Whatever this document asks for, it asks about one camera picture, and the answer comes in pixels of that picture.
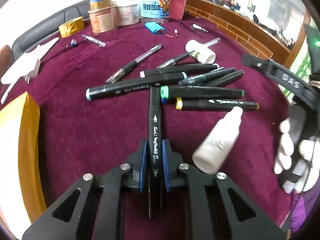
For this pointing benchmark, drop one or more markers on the white paper model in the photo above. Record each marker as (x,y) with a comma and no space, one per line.
(22,62)

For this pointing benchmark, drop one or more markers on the clear plastic pen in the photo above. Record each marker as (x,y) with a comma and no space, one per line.
(212,42)

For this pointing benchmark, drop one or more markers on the black marker light teal cap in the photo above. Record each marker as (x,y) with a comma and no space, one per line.
(125,88)

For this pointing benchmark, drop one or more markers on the black marker blue cap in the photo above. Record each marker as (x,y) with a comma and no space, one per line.
(164,100)

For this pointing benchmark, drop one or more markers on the black marker yellow cap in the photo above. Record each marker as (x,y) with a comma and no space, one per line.
(215,103)

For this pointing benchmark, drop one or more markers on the orange filled plastic jar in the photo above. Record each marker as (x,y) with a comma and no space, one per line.
(102,20)

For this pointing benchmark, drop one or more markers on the pink woven basket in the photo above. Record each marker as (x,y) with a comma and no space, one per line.
(178,3)

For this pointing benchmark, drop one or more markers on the black leather chair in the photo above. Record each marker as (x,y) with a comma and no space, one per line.
(50,27)

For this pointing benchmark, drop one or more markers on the black marker dark teal cap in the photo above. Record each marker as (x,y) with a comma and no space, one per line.
(200,78)

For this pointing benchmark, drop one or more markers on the nail clipper with white piece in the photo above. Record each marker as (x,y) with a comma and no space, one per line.
(198,28)

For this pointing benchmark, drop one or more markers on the wooden brick-pattern rail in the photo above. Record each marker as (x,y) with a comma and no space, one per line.
(245,33)

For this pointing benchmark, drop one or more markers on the person's right hand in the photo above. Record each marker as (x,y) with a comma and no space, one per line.
(287,142)

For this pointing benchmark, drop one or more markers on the black marker green cap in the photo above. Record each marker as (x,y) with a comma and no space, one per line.
(200,91)

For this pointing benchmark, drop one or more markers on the clear tub blue cartoon label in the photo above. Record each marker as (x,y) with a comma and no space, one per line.
(156,2)

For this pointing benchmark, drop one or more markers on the white labelled jar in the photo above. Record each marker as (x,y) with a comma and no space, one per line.
(127,11)

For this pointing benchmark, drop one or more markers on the white dropper bottle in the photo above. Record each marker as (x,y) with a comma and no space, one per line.
(217,142)

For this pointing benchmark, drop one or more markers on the person's right forearm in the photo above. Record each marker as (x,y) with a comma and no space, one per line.
(303,212)

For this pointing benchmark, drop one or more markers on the black marker pink cap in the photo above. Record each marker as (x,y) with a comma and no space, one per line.
(180,70)

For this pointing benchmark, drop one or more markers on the gold tape roll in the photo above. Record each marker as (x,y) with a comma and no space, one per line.
(71,27)

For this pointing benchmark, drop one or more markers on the gel pen with black grip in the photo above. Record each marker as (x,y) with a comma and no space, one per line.
(135,62)

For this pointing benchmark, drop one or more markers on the black marker with white print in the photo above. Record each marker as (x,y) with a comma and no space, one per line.
(155,130)

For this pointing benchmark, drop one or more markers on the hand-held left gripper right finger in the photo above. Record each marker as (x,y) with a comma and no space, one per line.
(165,166)

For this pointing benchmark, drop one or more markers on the cardboard box yellow tape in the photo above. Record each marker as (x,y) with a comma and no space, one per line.
(17,142)

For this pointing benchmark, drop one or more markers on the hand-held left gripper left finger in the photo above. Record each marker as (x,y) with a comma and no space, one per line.
(143,166)

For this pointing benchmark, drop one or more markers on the short gel pen black grip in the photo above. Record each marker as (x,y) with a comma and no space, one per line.
(175,60)

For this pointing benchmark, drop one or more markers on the red-cap bottle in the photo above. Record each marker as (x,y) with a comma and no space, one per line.
(100,2)

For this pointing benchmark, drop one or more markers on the white pill bottle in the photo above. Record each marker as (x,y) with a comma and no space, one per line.
(200,51)

